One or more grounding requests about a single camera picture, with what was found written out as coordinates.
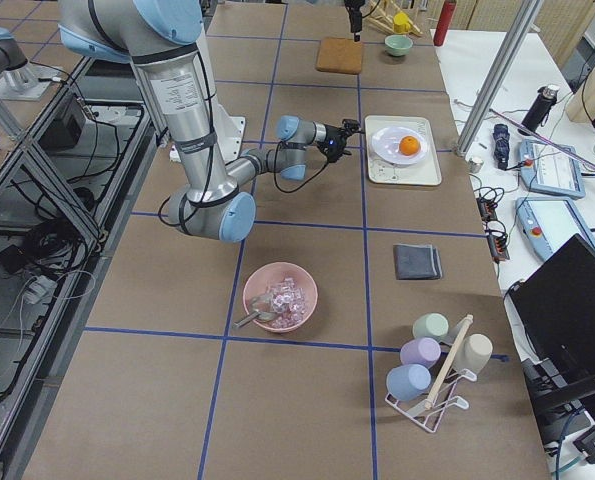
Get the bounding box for folded grey cloth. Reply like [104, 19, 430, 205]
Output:
[393, 244, 443, 280]

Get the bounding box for teach pendant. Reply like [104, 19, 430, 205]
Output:
[519, 139, 585, 199]
[515, 196, 595, 261]

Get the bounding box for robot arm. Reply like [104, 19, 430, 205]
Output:
[59, 1, 361, 243]

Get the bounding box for far teach pendant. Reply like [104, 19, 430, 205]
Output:
[519, 139, 585, 199]

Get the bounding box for blue cup on rack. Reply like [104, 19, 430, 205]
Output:
[386, 364, 431, 401]

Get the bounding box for red bottle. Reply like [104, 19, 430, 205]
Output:
[433, 0, 457, 47]

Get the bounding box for clear ice cubes in bowl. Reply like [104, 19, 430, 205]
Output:
[266, 277, 307, 329]

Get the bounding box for near teach pendant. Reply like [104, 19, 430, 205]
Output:
[515, 196, 595, 261]

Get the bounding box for folded dark blue umbrella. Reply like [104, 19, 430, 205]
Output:
[493, 124, 510, 170]

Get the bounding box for wooden mug rack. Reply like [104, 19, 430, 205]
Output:
[363, 0, 423, 38]

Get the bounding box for yellow cup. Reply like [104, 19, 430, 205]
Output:
[392, 12, 413, 34]

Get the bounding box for green bowl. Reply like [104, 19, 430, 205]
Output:
[384, 34, 414, 57]

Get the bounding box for pink bowl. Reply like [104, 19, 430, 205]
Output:
[236, 262, 318, 333]

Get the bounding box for wooden cutting board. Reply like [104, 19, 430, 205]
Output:
[315, 37, 363, 75]

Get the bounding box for beige cup on rack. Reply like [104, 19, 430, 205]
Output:
[460, 333, 493, 374]

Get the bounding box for black laptop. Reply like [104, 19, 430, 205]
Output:
[510, 234, 595, 421]

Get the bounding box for white wire cup rack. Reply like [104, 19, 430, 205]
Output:
[384, 339, 478, 433]

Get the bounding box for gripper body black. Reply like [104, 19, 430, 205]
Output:
[343, 0, 365, 17]
[316, 125, 350, 163]

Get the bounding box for green cup on rack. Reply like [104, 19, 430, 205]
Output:
[412, 312, 449, 342]

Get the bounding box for white round plate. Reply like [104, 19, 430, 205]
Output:
[370, 126, 429, 166]

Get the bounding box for black thermos bottle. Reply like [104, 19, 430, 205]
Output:
[519, 84, 560, 135]

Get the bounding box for lilac cup on rack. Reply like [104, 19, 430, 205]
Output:
[399, 337, 441, 369]

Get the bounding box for cream bear print tray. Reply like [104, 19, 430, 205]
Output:
[364, 115, 442, 186]

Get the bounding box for orange mandarin fruit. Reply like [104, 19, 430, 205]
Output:
[398, 135, 421, 156]

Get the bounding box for aluminium frame post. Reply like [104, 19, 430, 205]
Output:
[454, 0, 544, 158]

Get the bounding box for metal scoop in bowl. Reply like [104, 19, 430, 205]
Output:
[234, 293, 278, 329]

